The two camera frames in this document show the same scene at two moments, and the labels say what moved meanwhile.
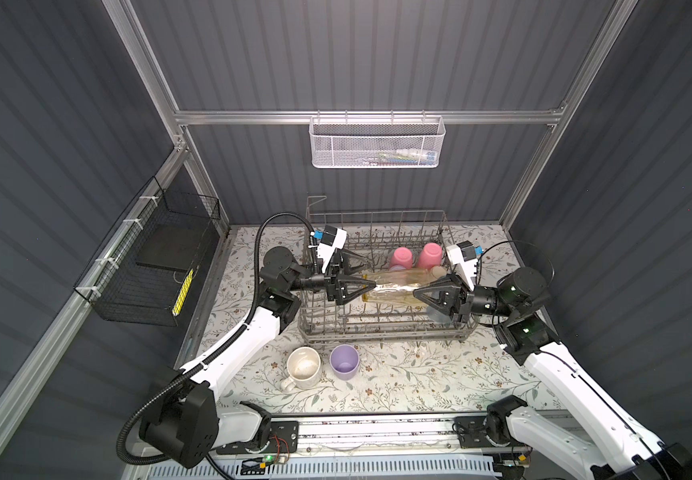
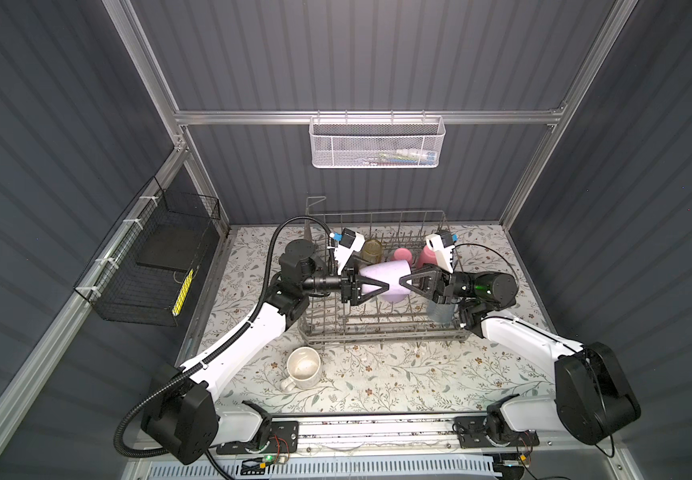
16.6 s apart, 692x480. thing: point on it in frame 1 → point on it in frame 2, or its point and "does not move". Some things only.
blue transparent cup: (439, 316) does not move
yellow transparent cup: (394, 286) → (372, 251)
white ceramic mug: (304, 370) does not move
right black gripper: (452, 297) does not move
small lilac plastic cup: (344, 360) → (389, 273)
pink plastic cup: (402, 256) does not move
